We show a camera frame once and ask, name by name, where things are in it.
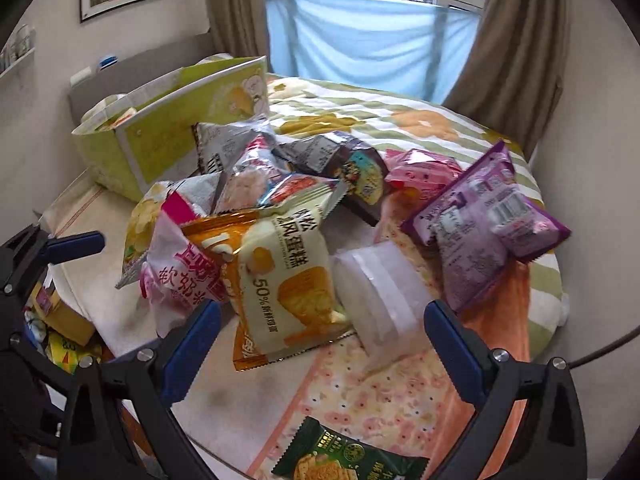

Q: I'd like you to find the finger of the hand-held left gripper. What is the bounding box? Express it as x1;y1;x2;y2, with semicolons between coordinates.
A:
0;330;83;406
0;225;107;311

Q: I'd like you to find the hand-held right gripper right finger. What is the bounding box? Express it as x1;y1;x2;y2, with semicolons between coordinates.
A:
424;300;588;480

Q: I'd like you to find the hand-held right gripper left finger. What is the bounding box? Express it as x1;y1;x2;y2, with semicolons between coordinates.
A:
57;301;223;480

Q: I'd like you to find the pink white snack packet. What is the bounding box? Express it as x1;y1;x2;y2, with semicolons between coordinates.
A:
141;191;232;338

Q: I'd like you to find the clear white snack packet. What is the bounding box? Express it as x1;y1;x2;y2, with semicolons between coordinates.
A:
331;241;432;367

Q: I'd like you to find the purple snack packet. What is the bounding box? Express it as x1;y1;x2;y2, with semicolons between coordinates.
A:
400;141;572;312

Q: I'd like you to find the orange snack packet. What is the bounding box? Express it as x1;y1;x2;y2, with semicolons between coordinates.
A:
180;211;351;372

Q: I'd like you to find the cream cake snack packet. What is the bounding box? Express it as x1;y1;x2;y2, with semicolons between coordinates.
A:
235;208;353;363

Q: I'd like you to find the green cardboard box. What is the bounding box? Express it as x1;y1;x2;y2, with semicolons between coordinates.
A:
71;56;271;202

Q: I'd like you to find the dark green snack packet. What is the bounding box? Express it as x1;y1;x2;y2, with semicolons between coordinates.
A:
271;416;431;480

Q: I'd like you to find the clear rice cracker packet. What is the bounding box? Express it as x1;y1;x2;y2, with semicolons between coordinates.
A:
212;135;283;213

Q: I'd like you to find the pink striped snack packet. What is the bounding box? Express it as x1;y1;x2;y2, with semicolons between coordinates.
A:
384;148;463;196

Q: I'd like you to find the silver snack packet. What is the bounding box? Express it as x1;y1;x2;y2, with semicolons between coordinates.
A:
192;119;276;177

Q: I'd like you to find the red teal-edged snack packet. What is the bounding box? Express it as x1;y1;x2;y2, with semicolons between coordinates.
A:
257;172;349;221

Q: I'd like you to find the dark brown snack packet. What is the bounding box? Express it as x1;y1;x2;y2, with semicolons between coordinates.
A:
272;131;392;227

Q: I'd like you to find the yellow green packet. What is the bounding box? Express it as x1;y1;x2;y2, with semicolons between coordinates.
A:
47;332;101;376

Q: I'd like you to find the cream bed sheet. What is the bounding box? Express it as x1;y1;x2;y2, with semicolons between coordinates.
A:
39;170;321;480

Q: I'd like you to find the yellow cardboard box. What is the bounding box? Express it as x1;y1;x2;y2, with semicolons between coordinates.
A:
25;280;96;346

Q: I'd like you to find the grey headboard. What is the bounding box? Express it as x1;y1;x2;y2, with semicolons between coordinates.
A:
67;32;218;126

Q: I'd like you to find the green striped flower blanket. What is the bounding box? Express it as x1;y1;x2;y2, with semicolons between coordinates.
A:
197;52;571;361

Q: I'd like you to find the brown curtain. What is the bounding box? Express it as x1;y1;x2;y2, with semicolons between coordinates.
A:
202;0;271;73
442;0;573;158

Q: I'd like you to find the light blue cloth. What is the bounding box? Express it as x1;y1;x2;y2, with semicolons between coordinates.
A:
265;0;483;106

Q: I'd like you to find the dark cable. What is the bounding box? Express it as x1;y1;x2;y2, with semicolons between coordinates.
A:
567;322;640;368

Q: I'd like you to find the white wall shelf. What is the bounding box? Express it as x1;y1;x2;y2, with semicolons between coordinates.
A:
0;24;37;80

